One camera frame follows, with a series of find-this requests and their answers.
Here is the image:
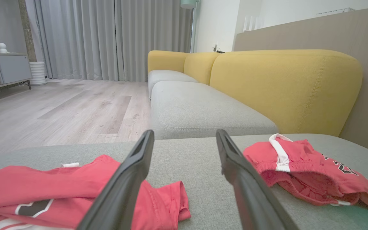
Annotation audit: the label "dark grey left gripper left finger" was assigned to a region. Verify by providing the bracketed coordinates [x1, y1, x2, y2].
[77, 129, 155, 230]

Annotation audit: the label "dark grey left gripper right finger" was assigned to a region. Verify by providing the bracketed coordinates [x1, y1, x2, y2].
[216, 129, 300, 230]

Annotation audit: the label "red and white basketball jersey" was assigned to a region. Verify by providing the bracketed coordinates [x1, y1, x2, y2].
[0, 155, 191, 230]

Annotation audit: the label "red shorts with white stripes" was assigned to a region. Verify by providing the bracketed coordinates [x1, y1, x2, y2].
[243, 133, 368, 214]

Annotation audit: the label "large yellow sofa backrest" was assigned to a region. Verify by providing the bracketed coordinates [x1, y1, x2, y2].
[210, 49, 363, 137]

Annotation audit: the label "white ribbed cylinder bin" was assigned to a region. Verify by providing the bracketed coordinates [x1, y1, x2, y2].
[29, 62, 47, 86]

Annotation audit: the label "beige wood partition panel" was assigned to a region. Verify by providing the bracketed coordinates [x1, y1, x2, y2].
[234, 5, 368, 157]

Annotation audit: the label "grey curtain panel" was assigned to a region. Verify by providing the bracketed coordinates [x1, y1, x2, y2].
[34, 0, 119, 81]
[115, 0, 193, 82]

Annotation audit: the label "grey sideboard cabinet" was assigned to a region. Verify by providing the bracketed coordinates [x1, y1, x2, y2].
[0, 53, 33, 93]

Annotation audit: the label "white air conditioner unit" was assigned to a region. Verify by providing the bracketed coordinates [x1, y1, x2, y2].
[317, 8, 355, 16]

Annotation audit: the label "white router with antennas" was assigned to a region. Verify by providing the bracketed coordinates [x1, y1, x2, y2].
[243, 15, 265, 32]

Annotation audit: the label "floor lamp with teal shade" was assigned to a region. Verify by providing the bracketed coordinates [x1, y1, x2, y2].
[180, 0, 201, 53]

